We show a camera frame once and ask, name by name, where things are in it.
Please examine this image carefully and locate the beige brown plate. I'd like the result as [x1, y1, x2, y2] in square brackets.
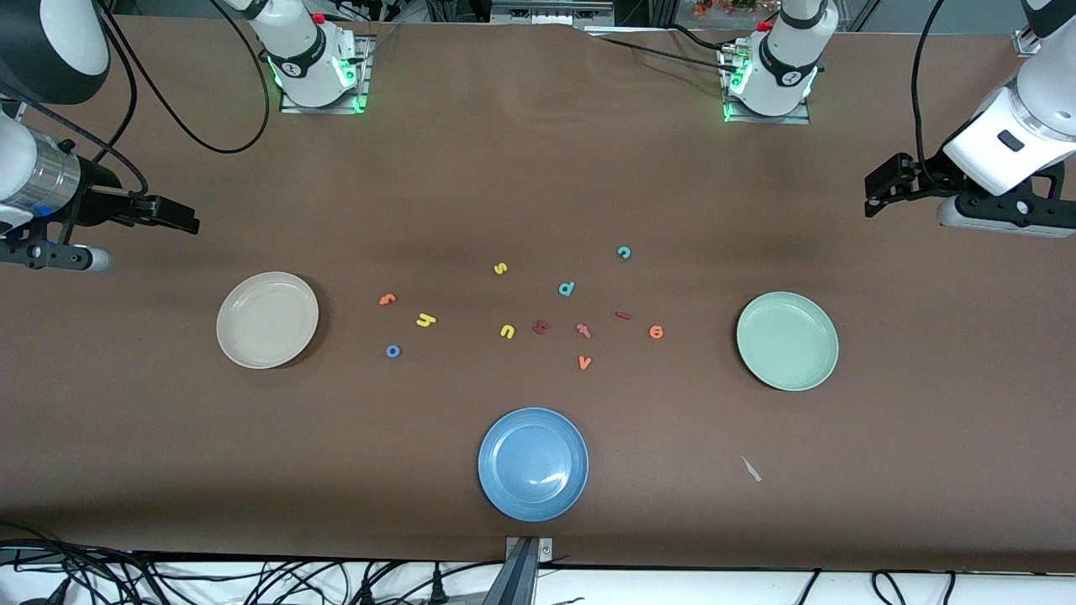
[216, 271, 320, 370]

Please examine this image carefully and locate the green plate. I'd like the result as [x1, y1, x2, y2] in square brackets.
[736, 292, 840, 392]

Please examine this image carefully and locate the orange flower decoration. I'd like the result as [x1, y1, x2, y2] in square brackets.
[694, 0, 783, 19]

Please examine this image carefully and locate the brown paper table cover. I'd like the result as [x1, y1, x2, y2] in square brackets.
[0, 15, 1076, 574]

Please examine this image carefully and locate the silver equipment box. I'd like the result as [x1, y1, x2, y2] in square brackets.
[490, 0, 616, 26]

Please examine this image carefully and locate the blue plate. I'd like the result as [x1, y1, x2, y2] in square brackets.
[477, 408, 589, 523]

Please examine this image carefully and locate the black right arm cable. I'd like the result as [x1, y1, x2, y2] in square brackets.
[0, 0, 272, 199]

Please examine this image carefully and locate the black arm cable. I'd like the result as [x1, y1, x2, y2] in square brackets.
[0, 0, 272, 199]
[911, 0, 951, 199]

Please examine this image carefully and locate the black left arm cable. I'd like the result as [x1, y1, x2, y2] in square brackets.
[911, 0, 951, 199]

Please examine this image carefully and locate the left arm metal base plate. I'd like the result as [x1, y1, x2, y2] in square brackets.
[719, 38, 813, 126]

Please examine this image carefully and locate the black base cable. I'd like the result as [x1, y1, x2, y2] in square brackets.
[587, 24, 745, 78]

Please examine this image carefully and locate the grey camera pole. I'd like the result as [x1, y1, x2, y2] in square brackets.
[483, 538, 539, 605]

